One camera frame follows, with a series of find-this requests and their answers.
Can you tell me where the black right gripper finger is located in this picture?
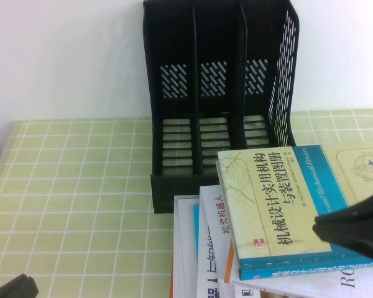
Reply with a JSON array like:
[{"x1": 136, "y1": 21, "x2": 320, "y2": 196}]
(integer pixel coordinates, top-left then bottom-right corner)
[
  {"x1": 316, "y1": 186, "x2": 373, "y2": 231},
  {"x1": 312, "y1": 223, "x2": 373, "y2": 268}
]

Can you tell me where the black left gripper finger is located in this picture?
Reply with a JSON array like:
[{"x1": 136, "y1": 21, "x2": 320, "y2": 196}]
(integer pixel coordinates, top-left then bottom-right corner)
[
  {"x1": 0, "y1": 273, "x2": 27, "y2": 298},
  {"x1": 26, "y1": 275, "x2": 40, "y2": 298}
]

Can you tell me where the yellow hardcover book blue spine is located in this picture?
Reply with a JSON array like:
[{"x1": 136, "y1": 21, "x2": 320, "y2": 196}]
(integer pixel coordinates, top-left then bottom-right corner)
[{"x1": 216, "y1": 143, "x2": 373, "y2": 281}]

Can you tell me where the white orange ROS2 book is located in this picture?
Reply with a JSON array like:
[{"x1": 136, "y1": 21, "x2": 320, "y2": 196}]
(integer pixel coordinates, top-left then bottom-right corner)
[{"x1": 223, "y1": 238, "x2": 373, "y2": 298}]

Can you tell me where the white book red lettering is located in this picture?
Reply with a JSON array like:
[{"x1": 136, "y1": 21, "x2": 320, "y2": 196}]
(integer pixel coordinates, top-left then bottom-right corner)
[{"x1": 196, "y1": 183, "x2": 237, "y2": 298}]

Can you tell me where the white book blue patch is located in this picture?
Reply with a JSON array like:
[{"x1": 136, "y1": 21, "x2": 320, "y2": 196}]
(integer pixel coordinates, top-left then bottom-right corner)
[{"x1": 169, "y1": 194, "x2": 206, "y2": 298}]

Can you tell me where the black plastic book holder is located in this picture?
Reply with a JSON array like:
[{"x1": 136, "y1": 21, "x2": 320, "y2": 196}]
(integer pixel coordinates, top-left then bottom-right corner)
[{"x1": 142, "y1": 0, "x2": 300, "y2": 214}]

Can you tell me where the green checked tablecloth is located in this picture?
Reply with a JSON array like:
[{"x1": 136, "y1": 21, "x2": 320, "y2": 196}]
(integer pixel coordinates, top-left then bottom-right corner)
[{"x1": 0, "y1": 108, "x2": 373, "y2": 298}]

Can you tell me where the white printed booklet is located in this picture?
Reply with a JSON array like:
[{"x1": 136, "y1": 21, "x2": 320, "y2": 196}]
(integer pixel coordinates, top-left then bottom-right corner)
[{"x1": 229, "y1": 278, "x2": 302, "y2": 298}]

